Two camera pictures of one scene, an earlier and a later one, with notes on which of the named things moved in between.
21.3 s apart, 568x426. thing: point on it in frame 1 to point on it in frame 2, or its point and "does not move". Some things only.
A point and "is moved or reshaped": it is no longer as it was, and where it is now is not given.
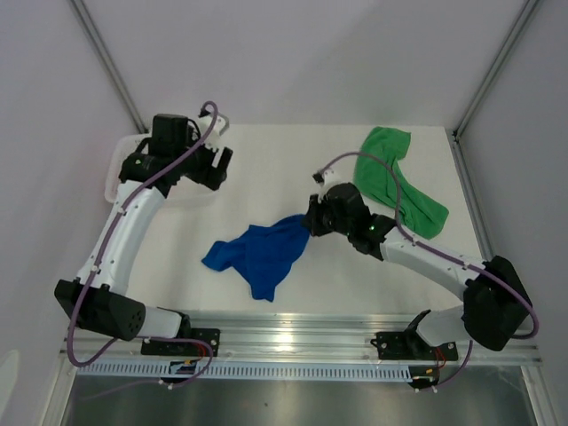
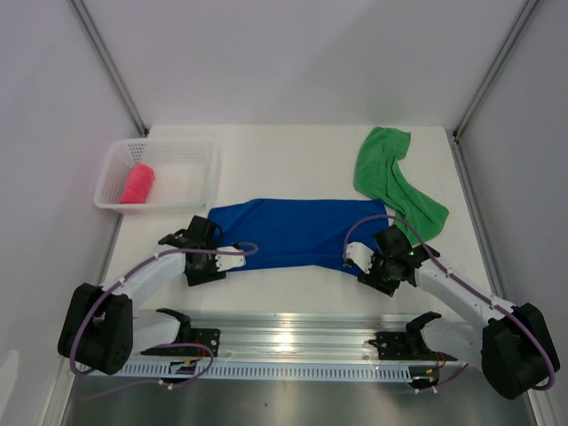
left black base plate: [185, 348] does not move
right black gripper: [312, 215] to [389, 287]
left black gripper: [212, 177] to [195, 278]
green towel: [419, 210] does not move
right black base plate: [409, 345] does not move
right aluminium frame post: [495, 67] does not move
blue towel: [264, 255] is moved or reshaped
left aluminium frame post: [110, 63] does not move
